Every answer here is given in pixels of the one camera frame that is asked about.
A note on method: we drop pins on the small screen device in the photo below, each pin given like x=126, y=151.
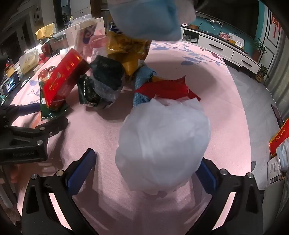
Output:
x=10, y=84

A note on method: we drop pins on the light blue soft pack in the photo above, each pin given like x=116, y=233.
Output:
x=144, y=18

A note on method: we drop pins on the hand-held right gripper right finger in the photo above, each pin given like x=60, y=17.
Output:
x=206, y=176

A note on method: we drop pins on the green red snack packet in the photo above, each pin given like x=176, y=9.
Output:
x=48, y=114

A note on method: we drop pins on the red carton box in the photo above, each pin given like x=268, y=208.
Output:
x=61, y=76

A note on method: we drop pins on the black television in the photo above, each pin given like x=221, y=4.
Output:
x=230, y=13

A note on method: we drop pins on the red orange paper bag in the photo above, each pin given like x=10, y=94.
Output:
x=280, y=137

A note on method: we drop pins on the red wall decoration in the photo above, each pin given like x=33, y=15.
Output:
x=275, y=24

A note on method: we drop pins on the potted plant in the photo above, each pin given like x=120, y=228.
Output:
x=257, y=54
x=259, y=78

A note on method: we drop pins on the red foil wrapper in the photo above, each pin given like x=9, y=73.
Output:
x=164, y=89

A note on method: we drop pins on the yellow potato chip bag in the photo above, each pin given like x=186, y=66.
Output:
x=126, y=52

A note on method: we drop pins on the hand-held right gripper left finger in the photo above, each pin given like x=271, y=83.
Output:
x=82, y=171

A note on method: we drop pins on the pink floral tablecloth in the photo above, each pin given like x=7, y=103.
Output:
x=225, y=101

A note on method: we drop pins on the white television cabinet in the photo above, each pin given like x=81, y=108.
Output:
x=216, y=45

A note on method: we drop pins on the black plastic bag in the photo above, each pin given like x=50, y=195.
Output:
x=106, y=70

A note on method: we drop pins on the pink snack packet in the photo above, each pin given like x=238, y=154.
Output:
x=98, y=41

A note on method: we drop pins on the blue foil wrapper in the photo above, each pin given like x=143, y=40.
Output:
x=142, y=76

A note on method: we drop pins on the white labelled cardboard box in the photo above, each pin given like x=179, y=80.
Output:
x=273, y=171

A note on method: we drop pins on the yellow white desk calendar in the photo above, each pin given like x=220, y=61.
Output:
x=237, y=41

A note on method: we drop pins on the white plastic shopping bag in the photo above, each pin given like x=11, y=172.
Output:
x=285, y=156

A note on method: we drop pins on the grey curtain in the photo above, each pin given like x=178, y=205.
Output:
x=280, y=90

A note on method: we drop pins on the dark brown board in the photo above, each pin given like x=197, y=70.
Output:
x=277, y=115

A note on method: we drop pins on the yellow cloth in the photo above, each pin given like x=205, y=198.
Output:
x=46, y=30

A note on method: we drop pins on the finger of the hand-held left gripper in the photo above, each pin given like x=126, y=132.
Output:
x=29, y=107
x=52, y=126

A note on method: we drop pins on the clear plastic package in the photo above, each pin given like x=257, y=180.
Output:
x=78, y=34

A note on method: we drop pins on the small red box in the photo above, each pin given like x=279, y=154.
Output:
x=224, y=36

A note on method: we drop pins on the white tissue box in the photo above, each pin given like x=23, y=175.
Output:
x=28, y=61

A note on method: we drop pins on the dark green foil wrapper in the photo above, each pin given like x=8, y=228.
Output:
x=87, y=90

